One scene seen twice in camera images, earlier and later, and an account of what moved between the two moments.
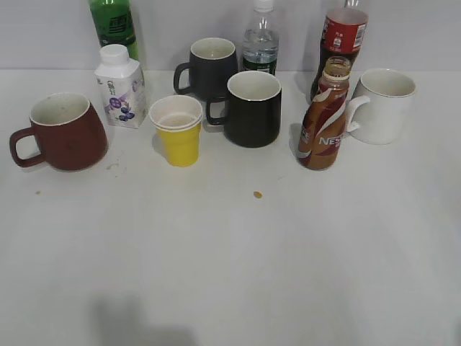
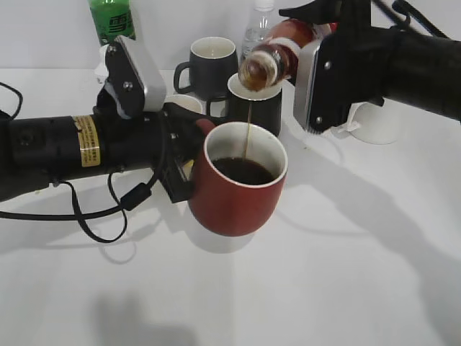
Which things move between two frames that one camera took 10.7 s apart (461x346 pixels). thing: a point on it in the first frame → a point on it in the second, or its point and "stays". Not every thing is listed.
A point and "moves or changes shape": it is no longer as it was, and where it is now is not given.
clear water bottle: x=261 y=40 stays
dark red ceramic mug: x=66 y=132 moves or changes shape
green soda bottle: x=115 y=24 stays
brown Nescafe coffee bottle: x=323 y=122 → x=275 y=60
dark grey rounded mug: x=212 y=63 stays
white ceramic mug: x=380 y=108 stays
